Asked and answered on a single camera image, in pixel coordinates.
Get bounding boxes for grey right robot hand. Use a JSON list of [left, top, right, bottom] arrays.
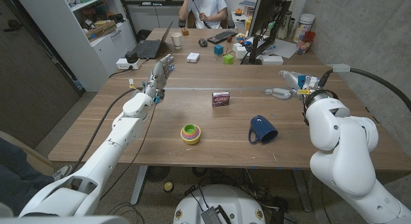
[[265, 69, 322, 101]]

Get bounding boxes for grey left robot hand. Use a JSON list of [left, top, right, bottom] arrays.
[[143, 53, 175, 103]]

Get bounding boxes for dark blue mug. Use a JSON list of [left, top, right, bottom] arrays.
[[247, 115, 279, 146]]

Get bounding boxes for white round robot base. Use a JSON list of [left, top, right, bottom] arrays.
[[173, 184, 267, 224]]

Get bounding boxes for red lidded clear cup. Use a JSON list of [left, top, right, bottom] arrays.
[[296, 30, 317, 56]]

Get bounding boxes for paper coffee cup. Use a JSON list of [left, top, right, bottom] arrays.
[[170, 31, 183, 50]]

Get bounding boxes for purple snack package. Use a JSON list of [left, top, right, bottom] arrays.
[[211, 90, 231, 108]]

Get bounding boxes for flat white box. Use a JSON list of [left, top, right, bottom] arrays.
[[261, 55, 284, 66]]

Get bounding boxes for black laptop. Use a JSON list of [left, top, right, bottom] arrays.
[[131, 21, 174, 60]]

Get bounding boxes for white paper sheets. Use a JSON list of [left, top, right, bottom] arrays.
[[256, 37, 298, 60]]

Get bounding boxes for white power strip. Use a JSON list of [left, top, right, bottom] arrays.
[[116, 57, 143, 71]]

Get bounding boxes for dark thermos bottle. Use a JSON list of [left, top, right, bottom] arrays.
[[277, 10, 293, 40]]

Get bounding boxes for white plastic canister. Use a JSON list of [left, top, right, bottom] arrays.
[[292, 13, 317, 44]]

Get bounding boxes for colourful toy pile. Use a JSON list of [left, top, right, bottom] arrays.
[[235, 32, 253, 47]]

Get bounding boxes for rainbow stacking cups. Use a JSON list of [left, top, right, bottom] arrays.
[[180, 123, 202, 146]]

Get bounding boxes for black computer monitor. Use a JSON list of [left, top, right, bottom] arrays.
[[247, 0, 289, 38]]

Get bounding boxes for black keyboard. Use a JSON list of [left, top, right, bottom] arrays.
[[207, 30, 238, 45]]

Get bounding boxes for cardboard box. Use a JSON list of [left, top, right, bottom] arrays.
[[85, 20, 118, 40]]

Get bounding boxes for white shelf cabinet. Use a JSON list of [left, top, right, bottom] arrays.
[[14, 0, 137, 92]]

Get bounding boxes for seated person in white shirt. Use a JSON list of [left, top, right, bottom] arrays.
[[178, 0, 229, 30]]

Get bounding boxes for black round floor fan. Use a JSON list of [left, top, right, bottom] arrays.
[[146, 166, 171, 182]]

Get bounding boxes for white table leg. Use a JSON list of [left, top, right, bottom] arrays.
[[130, 165, 148, 205]]

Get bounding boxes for grey table leg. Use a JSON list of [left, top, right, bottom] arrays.
[[292, 168, 312, 214]]

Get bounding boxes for grey finned electronics box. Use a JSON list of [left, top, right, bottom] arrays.
[[200, 206, 225, 224]]

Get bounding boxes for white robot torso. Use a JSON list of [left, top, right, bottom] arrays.
[[0, 201, 129, 224]]

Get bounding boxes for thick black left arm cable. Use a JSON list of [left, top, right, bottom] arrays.
[[70, 87, 144, 174]]

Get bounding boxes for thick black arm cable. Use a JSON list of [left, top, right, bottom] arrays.
[[317, 64, 411, 112], [70, 87, 144, 174]]

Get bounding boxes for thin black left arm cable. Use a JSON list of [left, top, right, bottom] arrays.
[[99, 103, 157, 201]]

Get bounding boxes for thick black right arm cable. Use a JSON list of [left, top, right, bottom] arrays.
[[317, 64, 411, 112]]

